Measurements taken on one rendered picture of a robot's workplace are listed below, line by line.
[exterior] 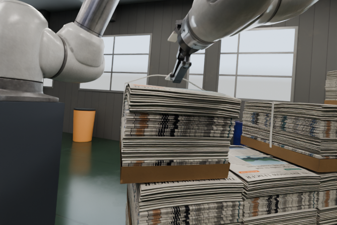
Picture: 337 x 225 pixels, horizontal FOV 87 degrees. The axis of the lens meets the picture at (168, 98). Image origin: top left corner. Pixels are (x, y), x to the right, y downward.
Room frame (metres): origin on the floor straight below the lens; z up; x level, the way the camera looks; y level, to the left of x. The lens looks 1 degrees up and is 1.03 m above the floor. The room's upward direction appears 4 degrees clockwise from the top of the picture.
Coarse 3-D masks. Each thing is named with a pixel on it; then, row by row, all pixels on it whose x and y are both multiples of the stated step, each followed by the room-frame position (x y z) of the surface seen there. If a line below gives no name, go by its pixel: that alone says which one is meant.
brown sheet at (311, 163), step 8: (248, 144) 0.87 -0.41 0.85; (256, 144) 0.82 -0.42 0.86; (264, 144) 0.78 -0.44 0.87; (272, 152) 0.74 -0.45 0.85; (280, 152) 0.70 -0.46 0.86; (288, 152) 0.67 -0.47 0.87; (296, 152) 0.64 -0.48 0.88; (288, 160) 0.67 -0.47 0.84; (296, 160) 0.64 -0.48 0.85; (304, 160) 0.61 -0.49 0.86; (312, 160) 0.59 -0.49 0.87; (320, 160) 0.57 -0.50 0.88; (328, 160) 0.58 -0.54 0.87; (336, 160) 0.59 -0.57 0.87; (312, 168) 0.59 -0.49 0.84; (320, 168) 0.57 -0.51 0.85; (328, 168) 0.58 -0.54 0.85; (336, 168) 0.59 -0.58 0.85
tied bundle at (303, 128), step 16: (256, 112) 0.84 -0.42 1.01; (272, 112) 0.75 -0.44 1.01; (288, 112) 0.69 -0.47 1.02; (304, 112) 0.63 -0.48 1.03; (320, 112) 0.58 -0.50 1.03; (336, 112) 0.60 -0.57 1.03; (256, 128) 0.84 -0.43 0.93; (272, 128) 0.75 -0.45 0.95; (288, 128) 0.68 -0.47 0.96; (304, 128) 0.62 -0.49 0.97; (320, 128) 0.58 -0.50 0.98; (336, 128) 0.60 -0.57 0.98; (272, 144) 0.75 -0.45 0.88; (288, 144) 0.68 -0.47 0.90; (304, 144) 0.62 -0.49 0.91; (320, 144) 0.58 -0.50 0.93; (336, 144) 0.60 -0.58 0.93
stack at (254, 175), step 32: (256, 160) 0.68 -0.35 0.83; (128, 192) 0.67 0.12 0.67; (160, 192) 0.42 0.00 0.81; (192, 192) 0.44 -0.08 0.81; (224, 192) 0.47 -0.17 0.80; (256, 192) 0.51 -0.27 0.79; (288, 192) 0.54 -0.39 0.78; (320, 192) 0.58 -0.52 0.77; (128, 224) 0.62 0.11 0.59; (160, 224) 0.42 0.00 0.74; (192, 224) 0.45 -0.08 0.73; (224, 224) 0.48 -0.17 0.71; (256, 224) 0.51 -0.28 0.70; (288, 224) 0.54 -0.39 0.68; (320, 224) 0.58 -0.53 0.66
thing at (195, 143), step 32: (128, 96) 0.45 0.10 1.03; (160, 96) 0.41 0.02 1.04; (192, 96) 0.42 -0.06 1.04; (224, 96) 0.46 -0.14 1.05; (128, 128) 0.40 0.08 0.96; (160, 128) 0.42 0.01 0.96; (192, 128) 0.44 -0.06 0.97; (224, 128) 0.46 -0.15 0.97; (128, 160) 0.41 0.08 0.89; (160, 160) 0.43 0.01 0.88; (192, 160) 0.45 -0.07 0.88; (224, 160) 0.48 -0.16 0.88
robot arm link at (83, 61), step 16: (96, 0) 0.59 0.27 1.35; (112, 0) 0.61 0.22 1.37; (80, 16) 0.61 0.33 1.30; (96, 16) 0.61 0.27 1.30; (64, 32) 0.60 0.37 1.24; (80, 32) 0.60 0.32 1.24; (96, 32) 0.64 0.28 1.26; (64, 48) 0.57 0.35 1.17; (80, 48) 0.60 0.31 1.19; (96, 48) 0.64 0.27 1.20; (64, 64) 0.58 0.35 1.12; (80, 64) 0.62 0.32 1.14; (96, 64) 0.68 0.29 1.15; (64, 80) 0.63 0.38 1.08; (80, 80) 0.67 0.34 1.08
